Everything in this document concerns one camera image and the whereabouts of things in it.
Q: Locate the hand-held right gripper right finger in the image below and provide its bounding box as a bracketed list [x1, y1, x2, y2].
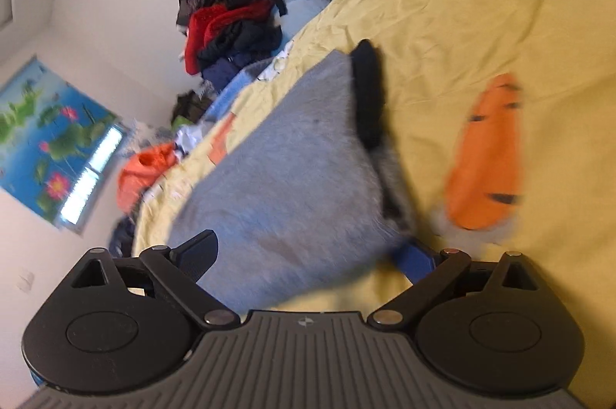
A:
[368, 240, 552, 334]

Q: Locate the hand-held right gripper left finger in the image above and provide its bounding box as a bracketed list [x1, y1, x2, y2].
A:
[67, 229, 241, 334]

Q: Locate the grey sweater with navy sleeves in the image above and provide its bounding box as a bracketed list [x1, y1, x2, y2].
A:
[166, 38, 420, 314]

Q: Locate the pile of dark and red clothes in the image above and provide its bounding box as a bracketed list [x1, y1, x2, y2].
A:
[174, 0, 290, 92]

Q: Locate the orange plastic bag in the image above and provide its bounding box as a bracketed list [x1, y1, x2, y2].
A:
[117, 142, 186, 215]

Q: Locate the white crumpled cloth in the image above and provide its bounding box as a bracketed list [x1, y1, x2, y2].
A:
[171, 122, 213, 159]

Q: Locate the window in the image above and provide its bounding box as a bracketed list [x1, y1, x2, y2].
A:
[58, 124, 127, 229]

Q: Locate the dark green cloth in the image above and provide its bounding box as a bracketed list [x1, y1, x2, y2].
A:
[171, 90, 215, 128]

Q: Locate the light blue folded cloth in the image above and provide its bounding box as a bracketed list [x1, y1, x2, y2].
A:
[204, 69, 263, 123]

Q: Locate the lotus print window blind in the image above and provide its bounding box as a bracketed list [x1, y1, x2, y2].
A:
[0, 55, 121, 222]

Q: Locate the yellow printed bedspread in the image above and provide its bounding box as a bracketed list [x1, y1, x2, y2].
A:
[131, 0, 616, 409]

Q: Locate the white wall socket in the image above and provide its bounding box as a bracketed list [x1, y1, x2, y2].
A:
[13, 270, 36, 293]

